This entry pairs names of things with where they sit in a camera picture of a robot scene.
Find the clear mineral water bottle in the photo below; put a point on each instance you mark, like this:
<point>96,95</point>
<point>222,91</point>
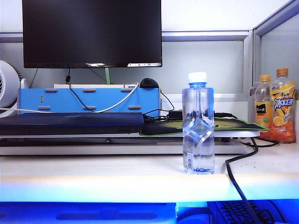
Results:
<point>198,140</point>

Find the pale green stand post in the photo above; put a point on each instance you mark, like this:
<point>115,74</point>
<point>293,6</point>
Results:
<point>107,75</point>

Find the small orange juice bottle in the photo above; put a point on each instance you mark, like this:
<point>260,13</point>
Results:
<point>262,109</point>

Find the blue wooden monitor riser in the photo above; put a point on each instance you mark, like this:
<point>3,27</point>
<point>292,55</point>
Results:
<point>58,100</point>

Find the white desk fan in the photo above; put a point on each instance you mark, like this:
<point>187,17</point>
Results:
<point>7,88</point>

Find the black keyboard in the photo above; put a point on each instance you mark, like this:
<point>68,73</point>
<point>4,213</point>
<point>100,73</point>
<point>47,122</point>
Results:
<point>233,212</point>

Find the black power adapter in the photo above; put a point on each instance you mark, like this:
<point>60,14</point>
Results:
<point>175,114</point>

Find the large iced tea bottle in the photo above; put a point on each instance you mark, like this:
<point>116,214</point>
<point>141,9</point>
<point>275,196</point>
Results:
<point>282,112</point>

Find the black green-edged mouse pad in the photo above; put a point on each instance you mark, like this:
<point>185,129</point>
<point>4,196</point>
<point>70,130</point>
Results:
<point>163,128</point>

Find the black computer monitor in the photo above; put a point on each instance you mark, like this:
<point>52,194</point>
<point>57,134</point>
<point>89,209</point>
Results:
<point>93,32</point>

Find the grey aluminium partition frame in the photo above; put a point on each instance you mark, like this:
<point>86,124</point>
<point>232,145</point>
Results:
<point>251,58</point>

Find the white desk riser platform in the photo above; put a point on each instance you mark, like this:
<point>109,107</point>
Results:
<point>116,150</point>

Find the black computer mouse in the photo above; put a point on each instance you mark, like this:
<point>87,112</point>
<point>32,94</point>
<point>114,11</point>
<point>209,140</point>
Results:
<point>148,83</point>

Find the dark closed laptop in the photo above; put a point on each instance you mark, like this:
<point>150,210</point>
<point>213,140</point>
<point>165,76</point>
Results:
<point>70,123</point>

